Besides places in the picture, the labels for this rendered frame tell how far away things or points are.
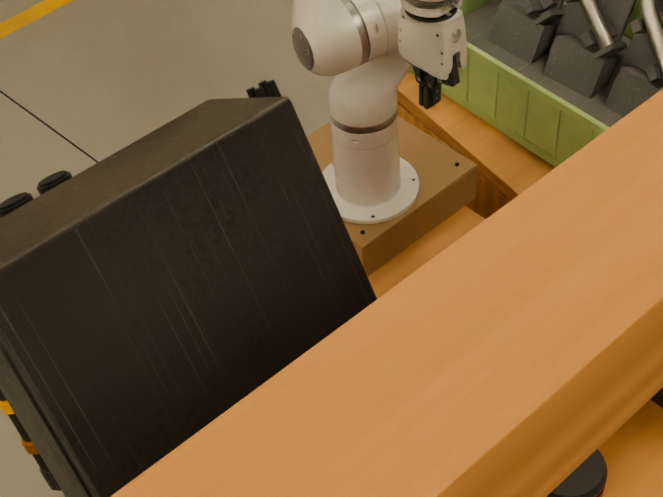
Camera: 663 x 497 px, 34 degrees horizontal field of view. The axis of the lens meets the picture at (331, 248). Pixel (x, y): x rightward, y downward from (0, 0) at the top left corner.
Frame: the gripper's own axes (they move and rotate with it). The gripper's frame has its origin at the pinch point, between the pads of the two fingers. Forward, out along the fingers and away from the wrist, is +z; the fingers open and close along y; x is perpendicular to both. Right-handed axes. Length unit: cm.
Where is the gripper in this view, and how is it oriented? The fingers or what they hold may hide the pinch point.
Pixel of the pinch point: (429, 92)
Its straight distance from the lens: 162.9
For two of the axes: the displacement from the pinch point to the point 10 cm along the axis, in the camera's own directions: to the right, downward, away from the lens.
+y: -6.7, -5.1, 5.4
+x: -7.4, 5.1, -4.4
